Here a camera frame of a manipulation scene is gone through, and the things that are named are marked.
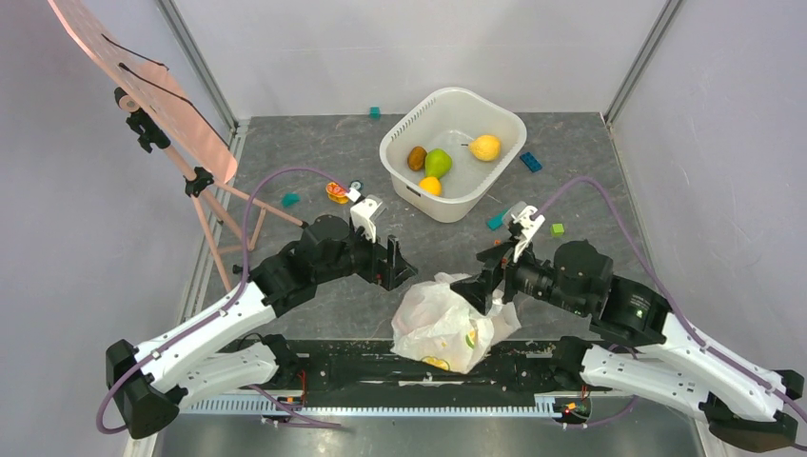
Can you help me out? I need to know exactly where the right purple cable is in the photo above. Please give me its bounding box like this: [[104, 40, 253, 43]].
[[532, 175, 807, 452]]

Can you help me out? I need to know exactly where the pink board on stand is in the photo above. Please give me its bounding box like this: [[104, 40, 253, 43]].
[[49, 1, 303, 288]]

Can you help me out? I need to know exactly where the teal rectangular block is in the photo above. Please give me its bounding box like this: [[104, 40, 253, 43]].
[[486, 210, 507, 231]]

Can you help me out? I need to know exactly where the brown fake kiwi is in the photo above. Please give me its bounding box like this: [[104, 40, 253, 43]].
[[406, 146, 427, 171]]

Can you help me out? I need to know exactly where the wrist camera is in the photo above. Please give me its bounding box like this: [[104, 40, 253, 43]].
[[346, 189, 385, 243], [502, 201, 545, 263]]

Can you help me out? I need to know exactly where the green cube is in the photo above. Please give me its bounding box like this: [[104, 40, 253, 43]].
[[550, 223, 565, 237]]

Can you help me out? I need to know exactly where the white plastic basin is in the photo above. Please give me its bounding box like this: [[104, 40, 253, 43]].
[[379, 87, 527, 223]]

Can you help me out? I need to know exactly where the white plastic bag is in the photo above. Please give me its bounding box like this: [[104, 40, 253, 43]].
[[391, 272, 522, 374]]

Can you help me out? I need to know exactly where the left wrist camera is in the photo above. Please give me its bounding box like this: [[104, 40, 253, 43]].
[[346, 189, 385, 243]]

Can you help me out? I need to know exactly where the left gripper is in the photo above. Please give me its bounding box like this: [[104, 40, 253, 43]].
[[316, 218, 418, 290]]

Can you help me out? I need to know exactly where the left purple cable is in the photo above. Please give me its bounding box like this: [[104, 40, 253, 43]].
[[94, 166, 354, 436]]

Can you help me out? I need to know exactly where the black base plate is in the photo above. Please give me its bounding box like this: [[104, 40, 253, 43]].
[[261, 340, 582, 407]]

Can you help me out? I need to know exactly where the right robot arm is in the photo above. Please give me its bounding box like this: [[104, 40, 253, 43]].
[[451, 241, 804, 453]]

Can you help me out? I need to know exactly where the yellow fake pear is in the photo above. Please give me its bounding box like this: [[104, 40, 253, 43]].
[[464, 134, 502, 162]]

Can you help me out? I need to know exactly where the green fake pear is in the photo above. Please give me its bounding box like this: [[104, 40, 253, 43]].
[[424, 149, 453, 180]]

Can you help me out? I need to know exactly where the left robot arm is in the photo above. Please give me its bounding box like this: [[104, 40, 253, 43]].
[[102, 215, 417, 439]]

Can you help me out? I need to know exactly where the purple cable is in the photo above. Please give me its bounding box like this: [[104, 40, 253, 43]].
[[94, 166, 354, 436], [532, 175, 807, 452]]

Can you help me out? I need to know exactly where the blue lego brick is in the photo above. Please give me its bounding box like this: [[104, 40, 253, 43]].
[[519, 151, 542, 173]]

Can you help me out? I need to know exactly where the orange yellow toy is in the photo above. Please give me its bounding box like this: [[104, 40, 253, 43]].
[[325, 182, 350, 205]]

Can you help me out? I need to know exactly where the yellow fake lemon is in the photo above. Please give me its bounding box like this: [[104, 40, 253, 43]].
[[419, 176, 443, 196]]

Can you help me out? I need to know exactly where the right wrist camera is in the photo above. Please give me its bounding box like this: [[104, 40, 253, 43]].
[[502, 201, 545, 263]]

